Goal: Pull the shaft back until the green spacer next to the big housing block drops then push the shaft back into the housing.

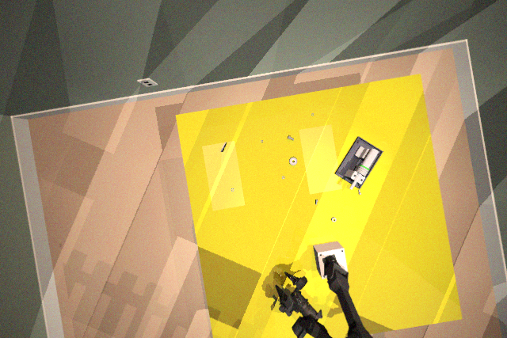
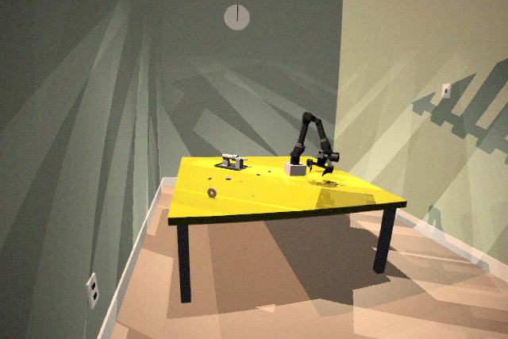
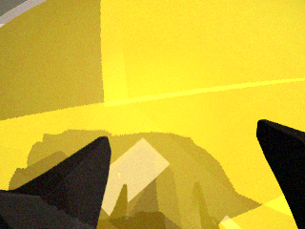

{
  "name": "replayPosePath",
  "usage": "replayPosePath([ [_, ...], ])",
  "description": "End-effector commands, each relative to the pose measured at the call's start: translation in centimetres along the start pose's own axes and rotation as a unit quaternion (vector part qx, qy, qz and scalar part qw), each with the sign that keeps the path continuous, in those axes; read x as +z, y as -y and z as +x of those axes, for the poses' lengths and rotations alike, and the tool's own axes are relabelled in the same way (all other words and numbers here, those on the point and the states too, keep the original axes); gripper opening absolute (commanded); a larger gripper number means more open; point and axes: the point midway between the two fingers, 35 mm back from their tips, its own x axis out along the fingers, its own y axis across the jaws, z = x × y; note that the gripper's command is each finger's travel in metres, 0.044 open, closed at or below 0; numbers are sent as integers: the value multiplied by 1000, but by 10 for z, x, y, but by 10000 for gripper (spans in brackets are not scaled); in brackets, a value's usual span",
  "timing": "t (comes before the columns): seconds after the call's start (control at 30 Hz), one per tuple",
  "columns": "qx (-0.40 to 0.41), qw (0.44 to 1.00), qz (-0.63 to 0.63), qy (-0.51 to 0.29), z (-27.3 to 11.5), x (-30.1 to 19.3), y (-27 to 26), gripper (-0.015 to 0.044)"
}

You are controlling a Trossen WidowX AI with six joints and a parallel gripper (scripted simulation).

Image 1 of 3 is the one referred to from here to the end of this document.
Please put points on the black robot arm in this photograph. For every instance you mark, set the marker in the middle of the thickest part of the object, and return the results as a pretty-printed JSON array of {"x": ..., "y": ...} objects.
[{"x": 337, "y": 279}]

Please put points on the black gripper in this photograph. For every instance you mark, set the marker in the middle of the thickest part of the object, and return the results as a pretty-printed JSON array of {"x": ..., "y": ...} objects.
[{"x": 300, "y": 282}]

